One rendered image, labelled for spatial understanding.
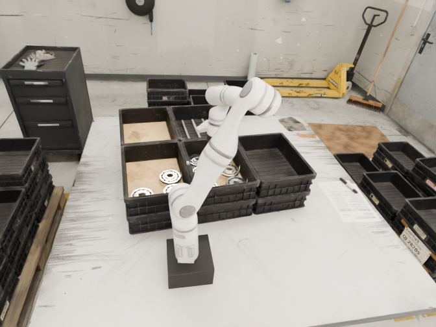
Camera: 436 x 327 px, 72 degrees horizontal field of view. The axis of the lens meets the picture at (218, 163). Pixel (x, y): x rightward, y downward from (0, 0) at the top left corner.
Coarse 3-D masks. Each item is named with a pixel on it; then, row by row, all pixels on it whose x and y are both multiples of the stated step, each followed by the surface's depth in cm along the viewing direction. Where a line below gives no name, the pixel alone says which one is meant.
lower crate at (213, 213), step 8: (248, 200) 141; (200, 208) 135; (208, 208) 136; (216, 208) 138; (224, 208) 141; (232, 208) 142; (240, 208) 144; (248, 208) 145; (200, 216) 139; (208, 216) 141; (216, 216) 143; (224, 216) 144; (232, 216) 146; (240, 216) 147
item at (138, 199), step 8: (136, 144) 151; (144, 144) 152; (152, 144) 152; (160, 144) 154; (184, 160) 144; (168, 192) 125; (128, 200) 120; (136, 200) 121; (144, 200) 122; (152, 200) 124
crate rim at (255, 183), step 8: (184, 152) 149; (240, 152) 153; (192, 168) 139; (192, 176) 134; (256, 176) 138; (232, 184) 133; (240, 184) 133; (248, 184) 134; (256, 184) 135; (216, 192) 131
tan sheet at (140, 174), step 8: (152, 160) 158; (160, 160) 158; (168, 160) 159; (176, 160) 160; (128, 168) 151; (136, 168) 152; (144, 168) 152; (152, 168) 153; (160, 168) 153; (168, 168) 154; (176, 168) 154; (128, 176) 146; (136, 176) 146; (144, 176) 147; (152, 176) 147; (128, 184) 141; (136, 184) 142; (144, 184) 142; (152, 184) 143; (160, 184) 143; (128, 192) 137; (160, 192) 139
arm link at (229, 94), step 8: (224, 88) 105; (232, 88) 100; (240, 88) 100; (224, 96) 102; (232, 96) 99; (280, 96) 86; (232, 104) 101; (272, 104) 84; (264, 112) 85; (272, 112) 85
